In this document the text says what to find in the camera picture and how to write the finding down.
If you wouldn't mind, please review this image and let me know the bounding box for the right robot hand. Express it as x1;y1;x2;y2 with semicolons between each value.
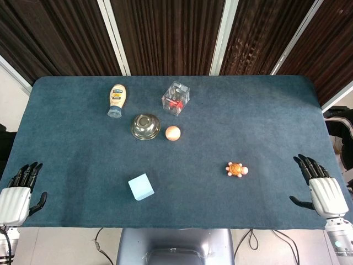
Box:
289;153;349;219

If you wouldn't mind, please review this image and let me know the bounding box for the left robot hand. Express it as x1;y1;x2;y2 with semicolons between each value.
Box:
0;162;48;227

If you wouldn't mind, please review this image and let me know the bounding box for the orange toy turtle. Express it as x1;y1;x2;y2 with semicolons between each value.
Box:
225;162;249;178

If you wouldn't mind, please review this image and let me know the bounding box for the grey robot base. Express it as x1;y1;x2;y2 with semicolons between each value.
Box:
115;228;236;265

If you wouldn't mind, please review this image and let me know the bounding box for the mayonnaise squeeze bottle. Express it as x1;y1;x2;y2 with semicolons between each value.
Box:
106;84;129;119

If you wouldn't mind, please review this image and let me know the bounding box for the black chair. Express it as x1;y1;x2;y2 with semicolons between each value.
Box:
0;123;18;177

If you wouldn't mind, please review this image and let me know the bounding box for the black white jacket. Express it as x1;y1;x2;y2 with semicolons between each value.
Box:
323;106;353;191

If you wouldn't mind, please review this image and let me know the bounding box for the light blue foam cube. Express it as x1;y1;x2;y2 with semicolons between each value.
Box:
127;173;155;202

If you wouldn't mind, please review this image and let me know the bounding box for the steel bowl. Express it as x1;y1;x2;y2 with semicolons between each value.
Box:
130;114;161;141

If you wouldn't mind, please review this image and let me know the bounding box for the blue table cloth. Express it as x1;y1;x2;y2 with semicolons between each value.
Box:
0;75;353;230

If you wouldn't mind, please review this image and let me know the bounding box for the wooden ball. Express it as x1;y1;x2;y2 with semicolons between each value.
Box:
165;125;182;142

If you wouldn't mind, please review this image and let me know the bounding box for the clear plastic box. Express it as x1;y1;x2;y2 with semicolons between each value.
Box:
161;80;192;117

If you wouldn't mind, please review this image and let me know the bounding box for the black cable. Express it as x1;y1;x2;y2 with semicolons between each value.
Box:
234;229;259;257
94;227;117;265

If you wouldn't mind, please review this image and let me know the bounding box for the white partition post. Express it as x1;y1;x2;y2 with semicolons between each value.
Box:
97;0;131;76
0;55;33;94
269;0;324;76
208;0;239;76

